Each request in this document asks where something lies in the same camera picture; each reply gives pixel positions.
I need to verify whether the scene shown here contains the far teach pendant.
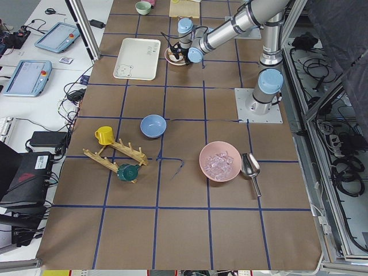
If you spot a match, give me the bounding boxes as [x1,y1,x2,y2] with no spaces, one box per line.
[34,22,80,53]

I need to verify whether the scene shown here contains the wooden cup rack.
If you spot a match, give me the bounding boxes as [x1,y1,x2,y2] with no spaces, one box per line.
[82,138,150,184]

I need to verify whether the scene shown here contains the cream bear tray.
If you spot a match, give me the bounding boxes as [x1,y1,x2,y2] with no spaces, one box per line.
[113,38,161,81]

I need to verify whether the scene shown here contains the large black power brick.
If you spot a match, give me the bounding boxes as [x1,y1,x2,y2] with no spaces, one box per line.
[29,131,67,148]

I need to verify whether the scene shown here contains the pink bowl with ice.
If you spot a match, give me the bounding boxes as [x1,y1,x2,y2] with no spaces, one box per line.
[199,141,242,182]

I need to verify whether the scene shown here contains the wooden cutting board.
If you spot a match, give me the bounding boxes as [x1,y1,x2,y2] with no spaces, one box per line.
[169,0,201,18]

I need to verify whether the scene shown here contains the cream round plate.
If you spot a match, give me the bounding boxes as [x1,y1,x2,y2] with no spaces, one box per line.
[164,48,186,66]

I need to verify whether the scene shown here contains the dark green cup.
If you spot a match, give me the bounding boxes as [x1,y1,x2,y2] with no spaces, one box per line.
[117,164,140,183]

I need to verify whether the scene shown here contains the pink cloth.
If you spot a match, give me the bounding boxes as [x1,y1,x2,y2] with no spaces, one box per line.
[147,0,156,7]

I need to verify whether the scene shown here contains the metal scoop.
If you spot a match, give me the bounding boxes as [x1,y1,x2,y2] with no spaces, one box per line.
[241,153,262,197]

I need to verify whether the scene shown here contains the black power adapter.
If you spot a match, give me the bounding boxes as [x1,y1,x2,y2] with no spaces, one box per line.
[89,20,106,29]

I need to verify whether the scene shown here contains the scissors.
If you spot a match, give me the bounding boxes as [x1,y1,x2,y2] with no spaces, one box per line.
[44,8,65,16]

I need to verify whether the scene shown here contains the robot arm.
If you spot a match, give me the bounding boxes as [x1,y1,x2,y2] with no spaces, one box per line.
[167,1,287,89]

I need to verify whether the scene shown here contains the aluminium frame post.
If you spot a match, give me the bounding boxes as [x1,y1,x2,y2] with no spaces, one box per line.
[65,0,101,61]

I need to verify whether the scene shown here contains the blue bowl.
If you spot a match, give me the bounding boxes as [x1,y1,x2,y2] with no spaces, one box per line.
[140,114,167,139]

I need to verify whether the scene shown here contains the teach pendant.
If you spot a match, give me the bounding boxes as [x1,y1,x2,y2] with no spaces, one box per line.
[34,22,80,53]
[3,60,52,97]

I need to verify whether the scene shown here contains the black laptop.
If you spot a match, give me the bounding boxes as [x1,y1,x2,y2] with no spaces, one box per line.
[1,142,54,247]

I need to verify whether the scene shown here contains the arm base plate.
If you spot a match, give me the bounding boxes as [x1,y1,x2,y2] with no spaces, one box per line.
[225,14,261,40]
[235,88,283,124]

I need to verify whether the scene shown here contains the yellow cup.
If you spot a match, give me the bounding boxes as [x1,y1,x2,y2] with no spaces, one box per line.
[94,126,115,145]

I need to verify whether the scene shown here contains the green bowl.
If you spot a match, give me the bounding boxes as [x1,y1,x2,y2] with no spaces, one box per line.
[135,1,152,16]

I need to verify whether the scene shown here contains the near teach pendant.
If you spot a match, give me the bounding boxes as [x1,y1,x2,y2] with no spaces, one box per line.
[3,60,52,97]

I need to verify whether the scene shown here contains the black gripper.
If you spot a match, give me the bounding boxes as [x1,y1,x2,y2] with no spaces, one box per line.
[169,43,191,65]

